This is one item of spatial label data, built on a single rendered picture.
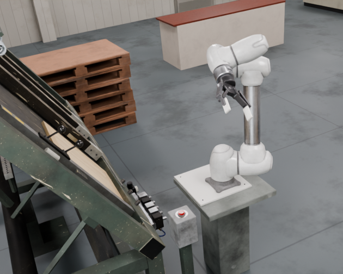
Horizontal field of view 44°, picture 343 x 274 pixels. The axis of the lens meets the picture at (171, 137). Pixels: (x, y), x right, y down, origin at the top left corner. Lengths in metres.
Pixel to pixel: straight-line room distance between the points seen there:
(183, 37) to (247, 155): 4.53
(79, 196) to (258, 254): 1.83
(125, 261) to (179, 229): 0.33
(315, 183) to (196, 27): 3.75
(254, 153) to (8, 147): 1.49
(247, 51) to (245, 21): 5.57
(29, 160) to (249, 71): 1.36
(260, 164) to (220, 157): 0.25
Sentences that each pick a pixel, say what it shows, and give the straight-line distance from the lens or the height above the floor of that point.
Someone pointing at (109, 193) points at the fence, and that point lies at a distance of 2.33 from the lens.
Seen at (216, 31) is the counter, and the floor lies 0.50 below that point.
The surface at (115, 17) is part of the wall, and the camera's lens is 10.66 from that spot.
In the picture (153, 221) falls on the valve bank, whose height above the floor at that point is 0.74.
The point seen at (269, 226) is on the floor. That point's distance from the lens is 3.67.
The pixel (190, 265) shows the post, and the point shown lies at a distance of 2.57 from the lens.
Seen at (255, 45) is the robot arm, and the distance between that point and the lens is 2.01.
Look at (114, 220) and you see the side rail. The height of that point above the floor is 1.09.
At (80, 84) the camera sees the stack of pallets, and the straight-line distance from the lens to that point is 5.10.
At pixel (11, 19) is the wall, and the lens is 10.16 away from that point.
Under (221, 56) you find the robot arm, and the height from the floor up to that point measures 1.78.
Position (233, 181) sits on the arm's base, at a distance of 2.81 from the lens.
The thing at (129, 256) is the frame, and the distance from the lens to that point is 2.36.
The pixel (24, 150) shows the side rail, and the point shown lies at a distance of 1.82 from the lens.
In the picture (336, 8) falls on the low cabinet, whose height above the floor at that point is 0.07.
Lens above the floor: 2.41
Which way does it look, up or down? 29 degrees down
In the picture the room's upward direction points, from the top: 6 degrees counter-clockwise
